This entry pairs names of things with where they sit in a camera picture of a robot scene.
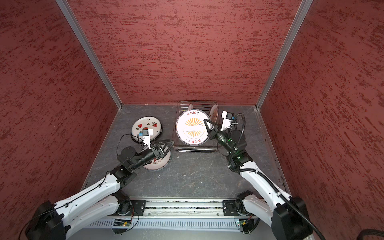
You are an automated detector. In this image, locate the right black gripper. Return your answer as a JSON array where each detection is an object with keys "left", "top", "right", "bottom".
[{"left": 203, "top": 118, "right": 235, "bottom": 154}]

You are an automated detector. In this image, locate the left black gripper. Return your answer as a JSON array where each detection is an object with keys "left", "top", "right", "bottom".
[{"left": 131, "top": 138, "right": 175, "bottom": 171}]

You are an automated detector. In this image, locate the brown leaf pattern plate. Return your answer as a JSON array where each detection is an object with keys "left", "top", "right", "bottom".
[{"left": 209, "top": 104, "right": 219, "bottom": 122}]

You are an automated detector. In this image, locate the floral pattern white plate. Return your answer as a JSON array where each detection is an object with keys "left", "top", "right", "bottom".
[{"left": 144, "top": 151, "right": 172, "bottom": 171}]

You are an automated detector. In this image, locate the strawberry pattern white plate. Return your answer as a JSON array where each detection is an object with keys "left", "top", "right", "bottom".
[{"left": 131, "top": 116, "right": 163, "bottom": 142}]

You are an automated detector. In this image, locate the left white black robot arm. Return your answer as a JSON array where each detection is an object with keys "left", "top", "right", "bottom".
[{"left": 25, "top": 140, "right": 174, "bottom": 240}]

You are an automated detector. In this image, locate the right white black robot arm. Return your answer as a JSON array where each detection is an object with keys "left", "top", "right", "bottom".
[{"left": 204, "top": 120, "right": 314, "bottom": 240}]

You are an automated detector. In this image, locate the left small circuit board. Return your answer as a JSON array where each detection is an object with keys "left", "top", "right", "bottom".
[{"left": 113, "top": 219, "right": 132, "bottom": 227}]

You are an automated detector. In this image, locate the small circuit board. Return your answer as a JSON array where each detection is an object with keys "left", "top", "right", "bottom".
[
  {"left": 113, "top": 219, "right": 132, "bottom": 227},
  {"left": 237, "top": 219, "right": 255, "bottom": 231}
]

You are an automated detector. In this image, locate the right small circuit board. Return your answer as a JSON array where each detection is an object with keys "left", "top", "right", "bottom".
[{"left": 237, "top": 219, "right": 255, "bottom": 231}]

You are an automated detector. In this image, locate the right corner aluminium profile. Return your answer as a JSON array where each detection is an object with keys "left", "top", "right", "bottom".
[{"left": 256, "top": 0, "right": 313, "bottom": 111}]

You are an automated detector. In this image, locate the corner aluminium profile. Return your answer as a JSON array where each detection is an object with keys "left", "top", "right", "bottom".
[
  {"left": 56, "top": 0, "right": 124, "bottom": 111},
  {"left": 256, "top": 0, "right": 313, "bottom": 111}
]

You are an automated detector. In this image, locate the left corner aluminium profile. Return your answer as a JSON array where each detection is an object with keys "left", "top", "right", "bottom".
[{"left": 56, "top": 0, "right": 124, "bottom": 111}]

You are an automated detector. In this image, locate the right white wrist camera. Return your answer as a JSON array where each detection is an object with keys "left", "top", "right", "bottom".
[{"left": 221, "top": 111, "right": 238, "bottom": 133}]

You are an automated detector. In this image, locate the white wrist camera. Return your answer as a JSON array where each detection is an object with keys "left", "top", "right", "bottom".
[
  {"left": 221, "top": 111, "right": 238, "bottom": 133},
  {"left": 138, "top": 128, "right": 153, "bottom": 149}
]

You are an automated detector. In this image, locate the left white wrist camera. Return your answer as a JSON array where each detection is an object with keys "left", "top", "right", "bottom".
[{"left": 138, "top": 128, "right": 153, "bottom": 149}]

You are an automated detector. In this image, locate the metal wire dish rack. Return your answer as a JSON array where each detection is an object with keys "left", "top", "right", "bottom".
[{"left": 173, "top": 101, "right": 220, "bottom": 153}]

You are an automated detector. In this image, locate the aluminium mounting rail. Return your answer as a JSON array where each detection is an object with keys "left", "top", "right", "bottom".
[{"left": 89, "top": 197, "right": 306, "bottom": 219}]

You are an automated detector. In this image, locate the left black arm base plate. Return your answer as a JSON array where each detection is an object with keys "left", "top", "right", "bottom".
[{"left": 116, "top": 200, "right": 147, "bottom": 216}]

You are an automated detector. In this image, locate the white slotted cable duct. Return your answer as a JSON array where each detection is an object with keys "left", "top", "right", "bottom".
[{"left": 86, "top": 218, "right": 240, "bottom": 232}]

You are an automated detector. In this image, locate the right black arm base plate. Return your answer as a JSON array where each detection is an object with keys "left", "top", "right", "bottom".
[{"left": 222, "top": 200, "right": 251, "bottom": 217}]

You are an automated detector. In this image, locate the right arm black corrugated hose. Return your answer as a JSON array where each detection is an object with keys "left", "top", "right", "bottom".
[{"left": 227, "top": 112, "right": 327, "bottom": 240}]

